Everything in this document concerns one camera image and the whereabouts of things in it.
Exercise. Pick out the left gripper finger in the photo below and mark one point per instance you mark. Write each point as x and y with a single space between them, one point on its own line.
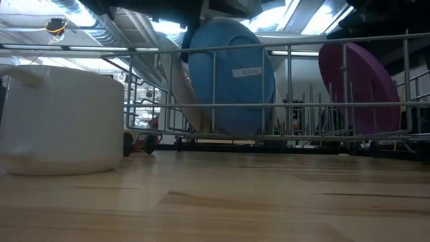
191 40

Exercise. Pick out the long ceiling light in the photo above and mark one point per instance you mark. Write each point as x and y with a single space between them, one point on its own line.
295 53
84 48

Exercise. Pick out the red object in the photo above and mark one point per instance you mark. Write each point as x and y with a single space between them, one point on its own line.
154 122

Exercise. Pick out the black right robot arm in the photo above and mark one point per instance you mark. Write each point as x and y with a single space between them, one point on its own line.
386 20

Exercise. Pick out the black aluminium frame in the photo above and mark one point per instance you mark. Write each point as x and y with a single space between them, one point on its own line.
235 147

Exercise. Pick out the silver ceiling duct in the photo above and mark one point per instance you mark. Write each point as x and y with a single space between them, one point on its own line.
100 28

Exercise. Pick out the purple plate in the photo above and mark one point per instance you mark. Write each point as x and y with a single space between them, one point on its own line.
366 84

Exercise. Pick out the blue plate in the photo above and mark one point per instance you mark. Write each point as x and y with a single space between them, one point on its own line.
228 94

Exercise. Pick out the white mug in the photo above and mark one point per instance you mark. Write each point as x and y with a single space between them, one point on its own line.
60 117

